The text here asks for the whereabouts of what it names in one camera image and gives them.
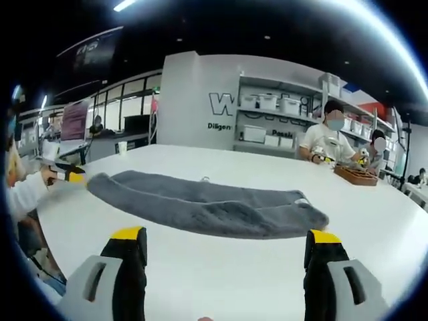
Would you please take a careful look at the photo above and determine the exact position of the short ceiling light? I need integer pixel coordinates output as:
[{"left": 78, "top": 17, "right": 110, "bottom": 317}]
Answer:
[{"left": 112, "top": 0, "right": 137, "bottom": 12}]

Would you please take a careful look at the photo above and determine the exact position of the grey counter desk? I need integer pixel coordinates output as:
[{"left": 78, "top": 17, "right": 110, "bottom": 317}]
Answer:
[{"left": 87, "top": 128, "right": 150, "bottom": 163}]

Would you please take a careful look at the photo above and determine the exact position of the person's left hand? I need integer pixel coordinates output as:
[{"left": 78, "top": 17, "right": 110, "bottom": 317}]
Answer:
[{"left": 40, "top": 166, "right": 58, "bottom": 187}]

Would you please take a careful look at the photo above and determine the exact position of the dark hanging ceiling sign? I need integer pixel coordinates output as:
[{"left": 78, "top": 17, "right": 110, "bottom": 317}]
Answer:
[{"left": 55, "top": 25, "right": 124, "bottom": 88}]

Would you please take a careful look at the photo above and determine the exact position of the grey towel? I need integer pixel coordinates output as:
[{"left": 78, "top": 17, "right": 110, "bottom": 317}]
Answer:
[{"left": 86, "top": 169, "right": 331, "bottom": 240}]

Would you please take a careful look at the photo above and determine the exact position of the group of white storage bins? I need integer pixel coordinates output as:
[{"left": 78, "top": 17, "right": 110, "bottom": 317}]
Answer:
[{"left": 239, "top": 72, "right": 372, "bottom": 148}]

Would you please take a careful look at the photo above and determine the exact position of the monitor with purple screen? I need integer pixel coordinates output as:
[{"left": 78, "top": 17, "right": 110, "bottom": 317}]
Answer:
[{"left": 60, "top": 99, "right": 90, "bottom": 142}]

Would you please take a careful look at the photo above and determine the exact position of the grey metal shelf rack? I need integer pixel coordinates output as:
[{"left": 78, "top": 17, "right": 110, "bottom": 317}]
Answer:
[{"left": 233, "top": 70, "right": 397, "bottom": 156}]

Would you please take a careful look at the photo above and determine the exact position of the brown wooden tray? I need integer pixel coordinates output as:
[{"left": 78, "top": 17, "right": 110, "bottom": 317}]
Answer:
[{"left": 333, "top": 163, "right": 379, "bottom": 187}]

